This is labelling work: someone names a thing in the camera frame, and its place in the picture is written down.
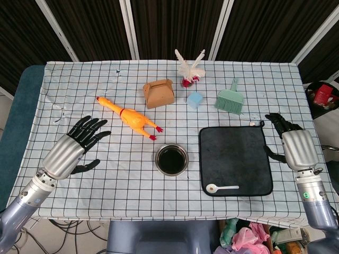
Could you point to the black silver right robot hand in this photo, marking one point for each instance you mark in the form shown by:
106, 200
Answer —
299, 148

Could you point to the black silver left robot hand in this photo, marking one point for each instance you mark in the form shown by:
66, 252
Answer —
62, 150

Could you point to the white plastic spoon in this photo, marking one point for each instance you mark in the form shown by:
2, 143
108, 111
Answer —
212, 188

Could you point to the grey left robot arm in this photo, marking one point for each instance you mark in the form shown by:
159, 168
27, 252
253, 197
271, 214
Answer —
23, 203

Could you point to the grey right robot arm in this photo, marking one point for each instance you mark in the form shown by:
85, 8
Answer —
315, 201

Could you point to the dark grey square mat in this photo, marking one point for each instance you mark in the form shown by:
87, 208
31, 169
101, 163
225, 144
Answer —
235, 156

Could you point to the green hand brush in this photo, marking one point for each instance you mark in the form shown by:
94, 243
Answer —
229, 101

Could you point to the steel bowl with dark liquid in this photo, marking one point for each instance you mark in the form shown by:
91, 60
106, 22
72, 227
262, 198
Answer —
171, 160

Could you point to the black trash bin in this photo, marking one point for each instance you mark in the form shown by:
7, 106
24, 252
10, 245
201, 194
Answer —
311, 108

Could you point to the white black-grid tablecloth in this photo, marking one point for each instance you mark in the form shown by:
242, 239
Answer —
106, 172

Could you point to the red carton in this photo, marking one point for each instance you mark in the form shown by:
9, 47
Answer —
323, 94

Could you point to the yellow rubber chicken toy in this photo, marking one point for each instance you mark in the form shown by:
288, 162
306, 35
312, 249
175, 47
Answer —
132, 120

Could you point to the pink plastic bag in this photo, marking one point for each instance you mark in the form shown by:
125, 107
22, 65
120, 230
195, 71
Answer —
247, 239

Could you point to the green plastic bag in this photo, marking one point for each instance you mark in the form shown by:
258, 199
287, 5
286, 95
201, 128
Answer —
227, 231

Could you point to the brown cardboard gable box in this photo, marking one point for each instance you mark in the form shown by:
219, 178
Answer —
160, 96

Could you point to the light blue foam cube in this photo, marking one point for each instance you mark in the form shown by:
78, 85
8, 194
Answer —
194, 101

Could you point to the grey robot torso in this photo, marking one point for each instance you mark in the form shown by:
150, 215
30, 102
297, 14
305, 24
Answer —
161, 238

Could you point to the white feather red shuttlecock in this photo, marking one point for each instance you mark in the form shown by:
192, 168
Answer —
186, 70

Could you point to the white partition post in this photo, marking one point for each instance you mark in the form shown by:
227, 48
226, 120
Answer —
315, 37
59, 30
129, 29
221, 29

